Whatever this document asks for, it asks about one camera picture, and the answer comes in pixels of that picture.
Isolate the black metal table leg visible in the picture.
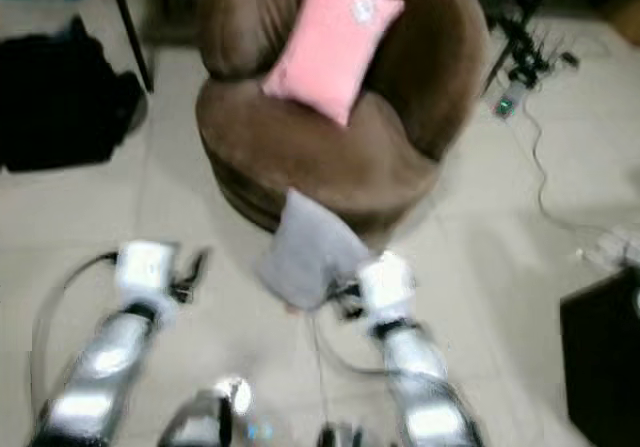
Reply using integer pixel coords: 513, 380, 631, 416
104, 0, 157, 94

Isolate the black floor cable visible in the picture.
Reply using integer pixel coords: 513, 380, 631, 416
525, 107, 640, 240

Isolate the black bag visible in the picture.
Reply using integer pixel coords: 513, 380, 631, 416
0, 16, 147, 174

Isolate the robot left leg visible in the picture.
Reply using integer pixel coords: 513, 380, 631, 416
159, 374, 254, 447

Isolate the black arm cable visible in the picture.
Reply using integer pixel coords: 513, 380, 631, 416
30, 251, 123, 398
308, 297, 391, 379

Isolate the black box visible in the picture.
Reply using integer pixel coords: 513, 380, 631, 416
557, 266, 640, 447

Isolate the power strip with green light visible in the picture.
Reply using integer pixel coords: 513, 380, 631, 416
494, 76, 532, 119

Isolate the grey pillow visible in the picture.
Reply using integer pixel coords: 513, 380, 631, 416
254, 188, 372, 314

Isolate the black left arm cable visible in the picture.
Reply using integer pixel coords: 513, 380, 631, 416
30, 251, 123, 398

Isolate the pink pillow with cartoon print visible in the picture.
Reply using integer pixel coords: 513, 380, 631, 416
261, 0, 407, 129

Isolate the brown round velvet sofa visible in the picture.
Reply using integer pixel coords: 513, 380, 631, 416
194, 0, 492, 240

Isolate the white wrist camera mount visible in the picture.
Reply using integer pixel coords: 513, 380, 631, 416
114, 238, 177, 314
356, 251, 420, 329

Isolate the robot right leg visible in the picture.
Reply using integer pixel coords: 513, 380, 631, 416
314, 422, 373, 447

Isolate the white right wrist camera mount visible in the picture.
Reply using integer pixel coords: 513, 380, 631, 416
356, 251, 420, 329

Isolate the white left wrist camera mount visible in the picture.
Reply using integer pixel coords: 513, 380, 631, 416
114, 238, 177, 314

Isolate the robot leg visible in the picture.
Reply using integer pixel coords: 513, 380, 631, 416
159, 374, 254, 447
314, 422, 373, 447

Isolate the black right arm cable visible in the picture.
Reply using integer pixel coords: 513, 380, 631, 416
308, 297, 391, 379

